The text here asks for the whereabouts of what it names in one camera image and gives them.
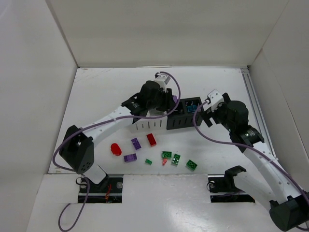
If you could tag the purple printed lego brick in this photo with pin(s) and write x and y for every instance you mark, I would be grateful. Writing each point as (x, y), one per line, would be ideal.
(130, 157)

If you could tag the green lego brick right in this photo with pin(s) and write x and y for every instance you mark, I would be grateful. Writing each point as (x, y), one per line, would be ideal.
(191, 165)

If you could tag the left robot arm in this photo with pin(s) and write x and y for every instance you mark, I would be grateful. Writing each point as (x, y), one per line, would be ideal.
(78, 146)

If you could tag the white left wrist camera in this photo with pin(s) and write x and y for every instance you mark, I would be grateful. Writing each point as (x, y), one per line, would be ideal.
(162, 79)

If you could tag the green curved lego brick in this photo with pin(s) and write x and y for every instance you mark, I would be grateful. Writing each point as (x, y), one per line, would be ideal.
(166, 154)

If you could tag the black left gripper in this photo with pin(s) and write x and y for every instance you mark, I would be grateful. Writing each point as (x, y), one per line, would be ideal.
(166, 101)

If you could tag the small red lego piece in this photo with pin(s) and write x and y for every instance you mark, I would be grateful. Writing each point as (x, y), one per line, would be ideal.
(164, 161)

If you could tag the aluminium rail right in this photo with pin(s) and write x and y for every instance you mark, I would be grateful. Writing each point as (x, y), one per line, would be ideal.
(257, 111)

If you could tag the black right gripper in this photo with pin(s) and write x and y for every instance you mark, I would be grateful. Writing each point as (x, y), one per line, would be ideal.
(215, 115)

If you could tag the purple rectangular lego brick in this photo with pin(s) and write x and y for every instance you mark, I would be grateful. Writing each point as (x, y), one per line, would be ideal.
(136, 144)

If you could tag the red rectangular lego brick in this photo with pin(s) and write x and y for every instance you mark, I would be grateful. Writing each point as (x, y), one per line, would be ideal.
(151, 139)

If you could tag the black double bin container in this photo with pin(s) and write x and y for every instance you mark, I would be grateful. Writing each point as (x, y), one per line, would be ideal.
(180, 118)

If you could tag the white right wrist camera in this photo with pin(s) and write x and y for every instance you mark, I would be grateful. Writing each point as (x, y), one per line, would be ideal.
(213, 100)

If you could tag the green lego brick middle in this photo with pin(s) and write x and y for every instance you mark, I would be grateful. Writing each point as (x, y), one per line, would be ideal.
(175, 160)

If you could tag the red rounded lego piece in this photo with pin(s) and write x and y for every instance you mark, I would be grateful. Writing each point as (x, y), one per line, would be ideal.
(115, 149)

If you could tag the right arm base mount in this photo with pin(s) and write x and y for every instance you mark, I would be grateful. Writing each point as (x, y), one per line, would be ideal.
(223, 190)

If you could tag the small green lego piece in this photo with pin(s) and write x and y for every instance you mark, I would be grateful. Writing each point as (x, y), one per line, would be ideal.
(149, 162)

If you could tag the teal rounded lego piece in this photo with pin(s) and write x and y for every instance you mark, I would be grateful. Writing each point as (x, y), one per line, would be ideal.
(191, 108)

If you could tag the white double bin container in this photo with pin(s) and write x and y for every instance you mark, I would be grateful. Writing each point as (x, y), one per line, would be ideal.
(150, 125)

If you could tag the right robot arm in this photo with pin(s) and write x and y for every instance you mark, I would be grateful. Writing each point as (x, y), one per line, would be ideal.
(286, 202)

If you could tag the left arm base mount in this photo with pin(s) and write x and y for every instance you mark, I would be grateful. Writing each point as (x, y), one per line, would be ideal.
(111, 193)

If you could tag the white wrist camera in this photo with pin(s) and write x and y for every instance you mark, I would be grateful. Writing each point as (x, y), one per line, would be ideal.
(213, 100)
(162, 79)

